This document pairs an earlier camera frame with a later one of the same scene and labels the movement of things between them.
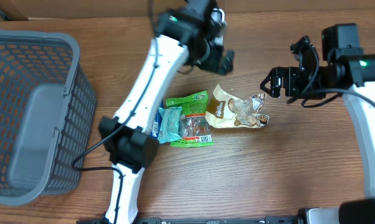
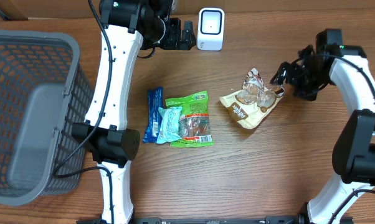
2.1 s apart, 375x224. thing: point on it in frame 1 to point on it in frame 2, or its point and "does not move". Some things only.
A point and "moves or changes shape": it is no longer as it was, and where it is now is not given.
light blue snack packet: x=169 y=132 does not move
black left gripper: x=212 y=61 to x=174 y=40
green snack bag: x=194 y=125 does not move
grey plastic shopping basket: x=41 y=110 does not move
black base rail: x=266 y=220 does not move
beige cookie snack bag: x=225 y=112 moves or changes shape
